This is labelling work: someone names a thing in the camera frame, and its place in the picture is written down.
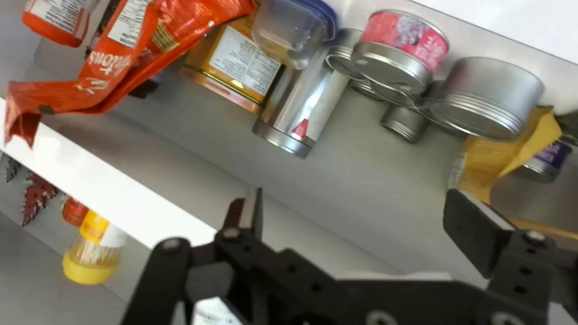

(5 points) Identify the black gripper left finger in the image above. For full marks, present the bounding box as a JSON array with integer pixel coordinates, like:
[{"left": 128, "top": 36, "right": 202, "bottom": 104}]
[{"left": 220, "top": 187, "right": 264, "bottom": 238}]

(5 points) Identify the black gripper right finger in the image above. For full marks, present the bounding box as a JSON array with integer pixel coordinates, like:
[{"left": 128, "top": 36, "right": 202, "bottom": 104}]
[{"left": 442, "top": 189, "right": 553, "bottom": 301}]

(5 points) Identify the orange snack packet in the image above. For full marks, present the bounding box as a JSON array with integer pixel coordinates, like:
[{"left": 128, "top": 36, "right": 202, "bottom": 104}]
[{"left": 3, "top": 0, "right": 256, "bottom": 146}]

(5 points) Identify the yellow packet on shelf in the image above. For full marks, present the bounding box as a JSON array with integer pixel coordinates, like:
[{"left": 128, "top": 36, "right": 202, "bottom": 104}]
[{"left": 448, "top": 106, "right": 562, "bottom": 204}]

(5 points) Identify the tall silver can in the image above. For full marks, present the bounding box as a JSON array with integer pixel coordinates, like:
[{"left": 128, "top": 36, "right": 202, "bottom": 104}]
[{"left": 253, "top": 47, "right": 348, "bottom": 159}]

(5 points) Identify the yellow-capped small bottle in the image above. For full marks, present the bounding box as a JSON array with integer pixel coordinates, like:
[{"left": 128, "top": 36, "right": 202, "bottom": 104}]
[{"left": 61, "top": 211, "right": 128, "bottom": 285}]

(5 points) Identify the yellow-labelled jar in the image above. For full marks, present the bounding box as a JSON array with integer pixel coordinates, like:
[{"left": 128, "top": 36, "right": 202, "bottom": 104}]
[{"left": 180, "top": 16, "right": 283, "bottom": 113}]

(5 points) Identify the silver tin can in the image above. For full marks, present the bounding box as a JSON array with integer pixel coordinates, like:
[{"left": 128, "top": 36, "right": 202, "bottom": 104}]
[{"left": 422, "top": 56, "right": 545, "bottom": 141}]

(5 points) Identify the clear plastic container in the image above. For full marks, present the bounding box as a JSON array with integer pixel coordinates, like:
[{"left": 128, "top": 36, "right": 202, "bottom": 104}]
[{"left": 253, "top": 0, "right": 339, "bottom": 68}]

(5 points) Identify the pink-labelled tin can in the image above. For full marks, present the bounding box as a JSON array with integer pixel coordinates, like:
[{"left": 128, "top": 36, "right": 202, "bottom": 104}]
[{"left": 350, "top": 9, "right": 450, "bottom": 94}]

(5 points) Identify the white wall shelf unit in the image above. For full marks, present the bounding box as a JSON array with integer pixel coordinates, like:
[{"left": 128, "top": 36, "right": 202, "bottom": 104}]
[{"left": 0, "top": 0, "right": 578, "bottom": 325}]

